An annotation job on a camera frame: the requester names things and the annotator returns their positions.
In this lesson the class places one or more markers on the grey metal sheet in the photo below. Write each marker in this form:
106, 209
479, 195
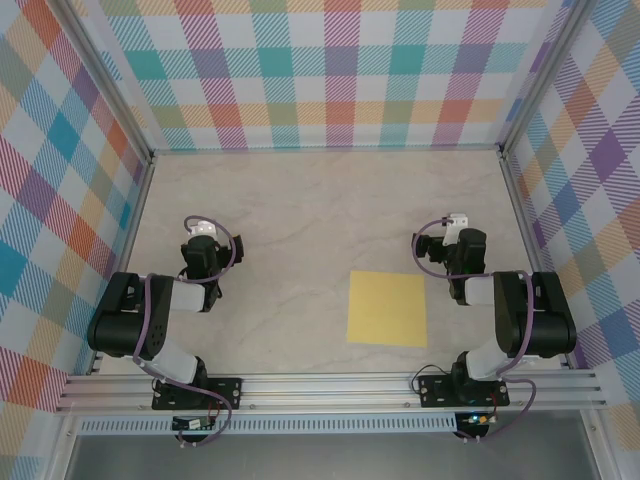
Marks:
325, 460

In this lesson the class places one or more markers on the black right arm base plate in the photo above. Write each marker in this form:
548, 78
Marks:
429, 397

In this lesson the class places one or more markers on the long aluminium mounting rail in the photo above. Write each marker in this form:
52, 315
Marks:
325, 392

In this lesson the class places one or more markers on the aluminium frame leg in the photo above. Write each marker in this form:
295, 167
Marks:
600, 450
62, 450

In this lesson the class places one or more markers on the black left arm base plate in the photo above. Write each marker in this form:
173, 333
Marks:
230, 392

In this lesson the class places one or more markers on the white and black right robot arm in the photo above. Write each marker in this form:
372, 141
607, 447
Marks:
545, 325

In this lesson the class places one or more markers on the aluminium table side rail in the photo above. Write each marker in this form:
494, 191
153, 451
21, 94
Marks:
131, 225
526, 225

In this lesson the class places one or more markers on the aluminium frame post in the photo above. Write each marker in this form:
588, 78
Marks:
542, 75
109, 80

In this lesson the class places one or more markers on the yellow square paper sheet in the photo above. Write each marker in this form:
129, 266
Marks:
387, 310

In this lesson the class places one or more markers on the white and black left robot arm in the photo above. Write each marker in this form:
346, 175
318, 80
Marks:
125, 325

